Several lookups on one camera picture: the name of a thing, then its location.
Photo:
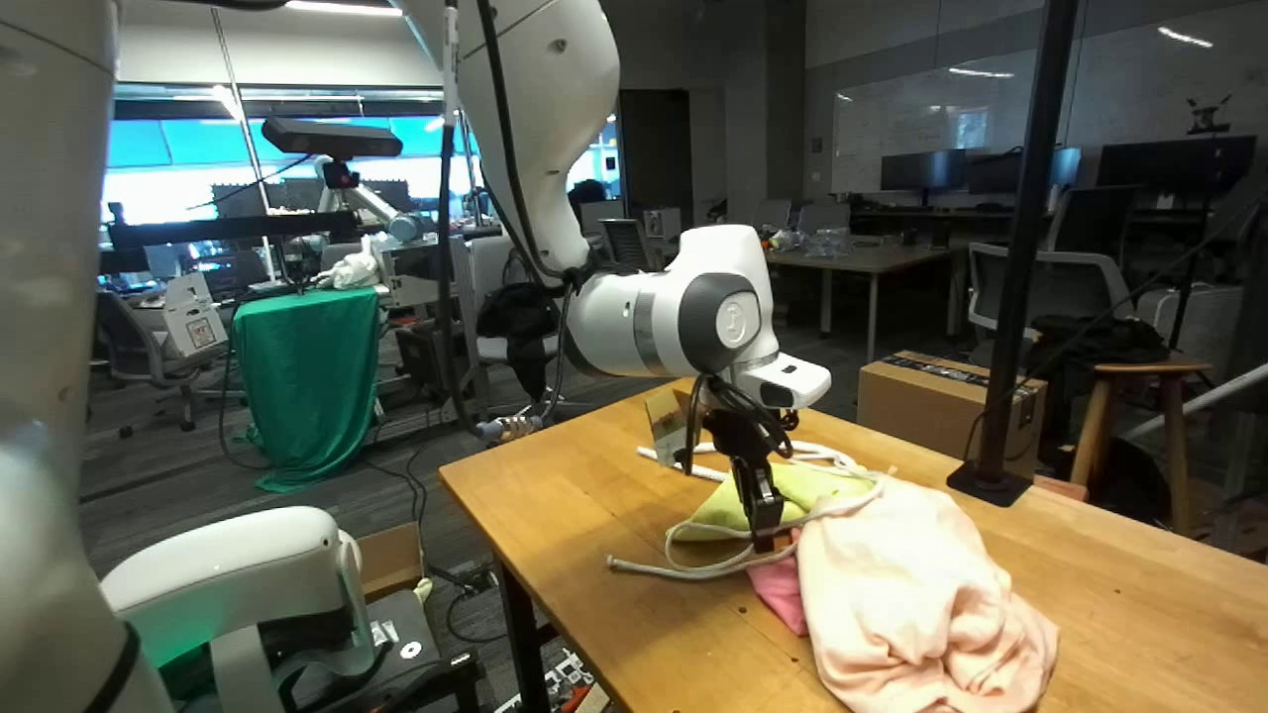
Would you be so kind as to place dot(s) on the black office chair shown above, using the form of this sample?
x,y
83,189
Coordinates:
x,y
520,322

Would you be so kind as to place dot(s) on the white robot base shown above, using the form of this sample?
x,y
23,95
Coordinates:
x,y
251,615

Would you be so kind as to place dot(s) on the green draped cloth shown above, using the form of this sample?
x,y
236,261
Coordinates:
x,y
309,380

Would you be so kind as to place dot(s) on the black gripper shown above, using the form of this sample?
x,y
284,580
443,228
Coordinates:
x,y
741,431

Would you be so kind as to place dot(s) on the black vertical pole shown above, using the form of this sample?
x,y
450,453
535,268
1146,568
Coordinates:
x,y
988,473

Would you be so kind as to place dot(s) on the light pink cloth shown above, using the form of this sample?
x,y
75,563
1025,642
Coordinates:
x,y
911,615

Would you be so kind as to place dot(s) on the yellow-green cloth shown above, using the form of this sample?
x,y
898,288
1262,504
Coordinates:
x,y
791,494

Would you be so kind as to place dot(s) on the wooden stool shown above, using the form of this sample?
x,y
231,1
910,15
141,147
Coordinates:
x,y
1129,448

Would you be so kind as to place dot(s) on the brown cardboard box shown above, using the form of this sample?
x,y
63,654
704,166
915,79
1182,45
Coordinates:
x,y
940,403

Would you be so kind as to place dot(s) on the pink cloth orange print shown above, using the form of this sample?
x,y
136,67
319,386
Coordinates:
x,y
778,586

